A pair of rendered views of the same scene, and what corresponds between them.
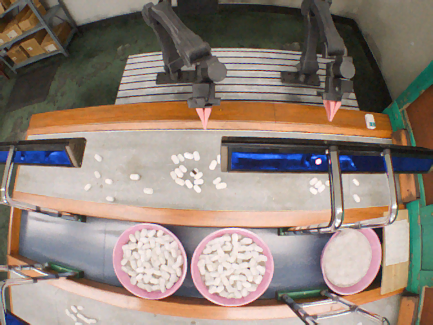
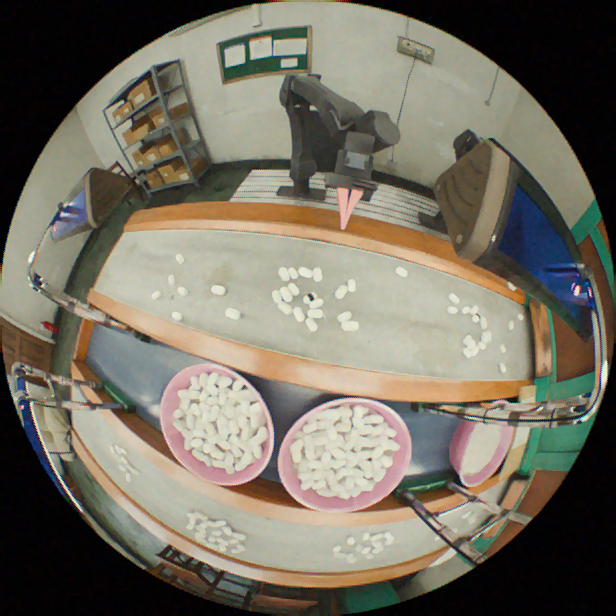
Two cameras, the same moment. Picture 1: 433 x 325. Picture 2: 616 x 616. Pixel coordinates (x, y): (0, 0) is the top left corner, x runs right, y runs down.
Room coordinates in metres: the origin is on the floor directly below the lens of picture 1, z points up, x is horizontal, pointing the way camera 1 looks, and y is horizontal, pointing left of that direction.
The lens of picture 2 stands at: (0.07, 0.08, 1.11)
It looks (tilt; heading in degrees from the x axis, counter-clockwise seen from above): 70 degrees down; 3
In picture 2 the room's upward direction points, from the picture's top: 1 degrees clockwise
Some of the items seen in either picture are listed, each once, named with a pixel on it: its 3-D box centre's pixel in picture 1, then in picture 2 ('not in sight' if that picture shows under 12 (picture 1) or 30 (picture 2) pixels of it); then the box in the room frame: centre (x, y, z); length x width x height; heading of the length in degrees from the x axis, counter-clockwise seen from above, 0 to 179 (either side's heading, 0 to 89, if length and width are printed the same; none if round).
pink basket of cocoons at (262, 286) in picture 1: (232, 266); (344, 453); (-0.11, -0.01, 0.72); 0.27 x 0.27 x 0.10
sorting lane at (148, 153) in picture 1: (188, 168); (301, 291); (0.25, 0.10, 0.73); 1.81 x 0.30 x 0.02; 82
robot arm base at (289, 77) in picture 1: (302, 74); (442, 218); (0.65, -0.45, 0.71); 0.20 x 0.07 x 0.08; 83
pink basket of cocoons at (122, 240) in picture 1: (151, 260); (218, 423); (-0.07, 0.27, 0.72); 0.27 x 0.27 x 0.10
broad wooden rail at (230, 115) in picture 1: (194, 124); (316, 241); (0.46, 0.07, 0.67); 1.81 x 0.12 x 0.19; 82
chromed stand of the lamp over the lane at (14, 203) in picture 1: (38, 187); (92, 281); (0.19, 0.66, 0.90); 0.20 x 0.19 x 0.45; 82
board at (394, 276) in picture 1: (396, 251); (521, 432); (-0.21, -0.66, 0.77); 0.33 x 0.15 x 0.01; 172
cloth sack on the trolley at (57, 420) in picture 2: not in sight; (56, 418); (-1.19, 2.90, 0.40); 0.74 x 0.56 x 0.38; 84
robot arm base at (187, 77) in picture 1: (174, 72); (301, 185); (0.72, 0.14, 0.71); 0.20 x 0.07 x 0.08; 83
